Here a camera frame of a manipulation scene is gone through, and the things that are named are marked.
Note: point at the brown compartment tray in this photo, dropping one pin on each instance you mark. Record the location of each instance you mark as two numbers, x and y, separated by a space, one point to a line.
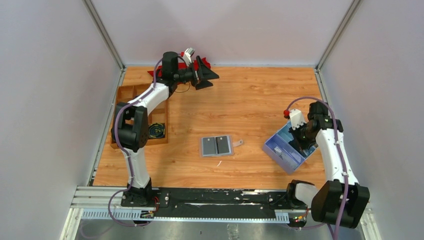
158 115

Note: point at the blue yellow coiled item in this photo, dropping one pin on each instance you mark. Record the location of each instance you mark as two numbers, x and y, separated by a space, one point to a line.
157 130

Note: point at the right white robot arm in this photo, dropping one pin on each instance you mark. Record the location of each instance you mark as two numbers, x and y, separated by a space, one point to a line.
341 201

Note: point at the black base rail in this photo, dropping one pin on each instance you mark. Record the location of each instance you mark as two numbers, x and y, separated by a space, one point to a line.
215 204

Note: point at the aluminium frame rail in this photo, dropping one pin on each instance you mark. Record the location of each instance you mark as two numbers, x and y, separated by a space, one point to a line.
103 203

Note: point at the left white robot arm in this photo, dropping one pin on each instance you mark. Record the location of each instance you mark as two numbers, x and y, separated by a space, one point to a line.
132 142

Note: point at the blue plastic box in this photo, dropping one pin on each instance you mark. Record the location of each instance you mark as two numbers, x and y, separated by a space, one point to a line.
281 148

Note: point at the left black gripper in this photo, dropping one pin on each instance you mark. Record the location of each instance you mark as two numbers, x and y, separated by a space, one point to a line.
204 75

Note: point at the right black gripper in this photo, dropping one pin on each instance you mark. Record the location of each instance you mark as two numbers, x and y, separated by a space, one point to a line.
294 132

